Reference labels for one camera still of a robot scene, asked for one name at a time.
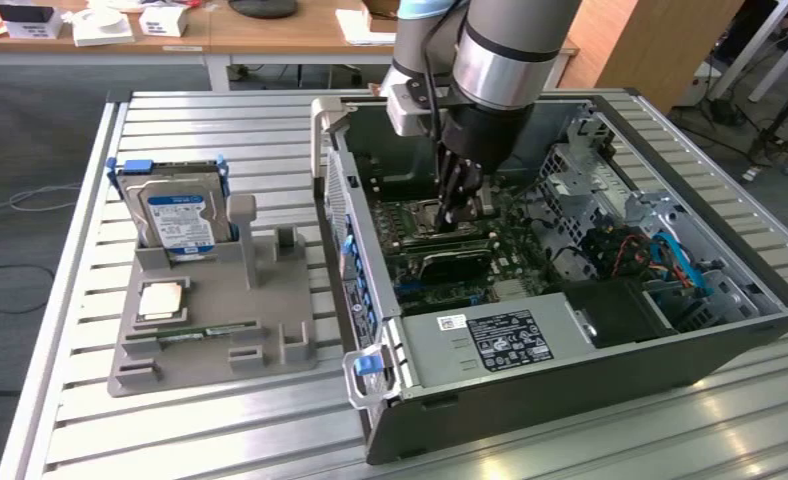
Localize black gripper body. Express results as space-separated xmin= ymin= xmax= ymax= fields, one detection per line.
xmin=436 ymin=106 xmax=535 ymax=174

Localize graphics card with black shroud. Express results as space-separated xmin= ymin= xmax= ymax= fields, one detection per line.
xmin=396 ymin=247 xmax=495 ymax=286

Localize metal CPU socket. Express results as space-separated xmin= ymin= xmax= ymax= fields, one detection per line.
xmin=411 ymin=198 xmax=482 ymax=237

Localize green motherboard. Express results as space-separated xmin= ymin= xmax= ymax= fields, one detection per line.
xmin=365 ymin=169 xmax=568 ymax=316

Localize metal disk bay cage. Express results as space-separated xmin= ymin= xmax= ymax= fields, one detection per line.
xmin=536 ymin=142 xmax=642 ymax=279

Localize white paper stack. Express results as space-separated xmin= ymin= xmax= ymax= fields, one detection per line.
xmin=333 ymin=8 xmax=399 ymax=47

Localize brown cardboard box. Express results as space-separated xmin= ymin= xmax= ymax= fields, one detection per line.
xmin=359 ymin=0 xmax=401 ymax=21

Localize grey power supply unit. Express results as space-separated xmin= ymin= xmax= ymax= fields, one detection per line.
xmin=399 ymin=292 xmax=595 ymax=389

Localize wooden cabinet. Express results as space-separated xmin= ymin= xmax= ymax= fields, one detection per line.
xmin=556 ymin=0 xmax=748 ymax=115

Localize grey printed parts rack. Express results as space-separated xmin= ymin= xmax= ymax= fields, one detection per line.
xmin=104 ymin=194 xmax=321 ymax=399

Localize black open PC case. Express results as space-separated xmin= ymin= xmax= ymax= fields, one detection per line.
xmin=309 ymin=94 xmax=788 ymax=466

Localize black round stand base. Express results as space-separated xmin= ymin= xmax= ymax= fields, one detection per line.
xmin=225 ymin=0 xmax=300 ymax=20

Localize hard disk in blue carrier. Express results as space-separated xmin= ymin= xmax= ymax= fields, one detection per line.
xmin=104 ymin=155 xmax=235 ymax=264

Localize black wheeled stand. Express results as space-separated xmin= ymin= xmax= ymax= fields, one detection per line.
xmin=739 ymin=64 xmax=788 ymax=184

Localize silver CPU chip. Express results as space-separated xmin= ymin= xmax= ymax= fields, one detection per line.
xmin=136 ymin=282 xmax=185 ymax=321

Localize white labelled box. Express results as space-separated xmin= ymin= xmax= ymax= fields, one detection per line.
xmin=137 ymin=4 xmax=191 ymax=38

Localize white box with round dish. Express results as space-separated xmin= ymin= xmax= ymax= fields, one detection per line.
xmin=69 ymin=5 xmax=135 ymax=48

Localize white box black top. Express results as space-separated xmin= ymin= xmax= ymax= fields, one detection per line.
xmin=0 ymin=3 xmax=63 ymax=39

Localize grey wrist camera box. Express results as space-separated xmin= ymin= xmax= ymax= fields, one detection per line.
xmin=384 ymin=82 xmax=452 ymax=137

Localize black camera cable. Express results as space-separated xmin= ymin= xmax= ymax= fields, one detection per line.
xmin=417 ymin=19 xmax=447 ymax=147

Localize red orange wires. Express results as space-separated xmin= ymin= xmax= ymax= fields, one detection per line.
xmin=616 ymin=233 xmax=652 ymax=275

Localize blue flat wire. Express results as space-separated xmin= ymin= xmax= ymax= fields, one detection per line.
xmin=650 ymin=230 xmax=714 ymax=297

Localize white pedestal box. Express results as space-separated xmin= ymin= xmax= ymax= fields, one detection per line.
xmin=670 ymin=59 xmax=726 ymax=109

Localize wooden desk white frame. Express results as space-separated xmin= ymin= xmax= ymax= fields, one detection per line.
xmin=207 ymin=0 xmax=580 ymax=91
xmin=0 ymin=0 xmax=212 ymax=91

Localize white table frame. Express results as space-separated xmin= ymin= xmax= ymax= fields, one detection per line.
xmin=703 ymin=0 xmax=788 ymax=104

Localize white floor cable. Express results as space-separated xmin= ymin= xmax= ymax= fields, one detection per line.
xmin=0 ymin=180 xmax=83 ymax=211

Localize black floor cable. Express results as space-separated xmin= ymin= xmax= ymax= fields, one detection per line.
xmin=0 ymin=264 xmax=55 ymax=314

